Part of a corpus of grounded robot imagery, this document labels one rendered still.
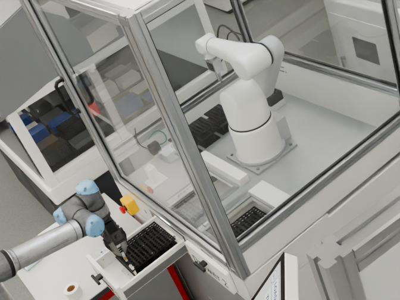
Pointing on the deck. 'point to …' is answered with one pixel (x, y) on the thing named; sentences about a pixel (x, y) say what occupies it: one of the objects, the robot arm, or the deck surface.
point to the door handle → (63, 98)
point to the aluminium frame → (276, 229)
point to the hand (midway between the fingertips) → (122, 253)
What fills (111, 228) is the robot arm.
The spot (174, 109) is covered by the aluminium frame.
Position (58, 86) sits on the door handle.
